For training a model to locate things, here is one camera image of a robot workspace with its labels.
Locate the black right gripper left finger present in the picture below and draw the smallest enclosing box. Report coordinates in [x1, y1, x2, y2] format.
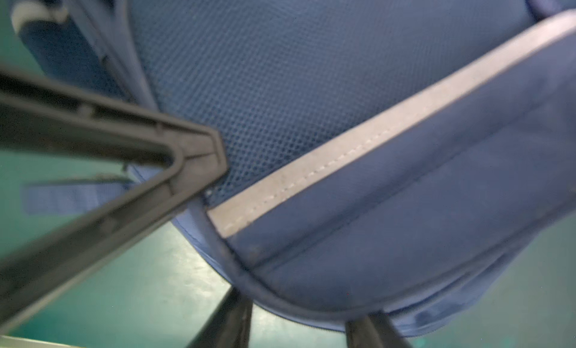
[187, 287, 253, 348]

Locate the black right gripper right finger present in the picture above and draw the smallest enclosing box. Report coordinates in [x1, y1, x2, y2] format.
[345, 312, 412, 348]

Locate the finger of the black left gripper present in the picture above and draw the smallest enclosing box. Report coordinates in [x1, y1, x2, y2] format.
[1, 67, 229, 332]

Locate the navy blue student backpack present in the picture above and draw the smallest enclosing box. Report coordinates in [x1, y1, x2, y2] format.
[7, 0, 575, 338]

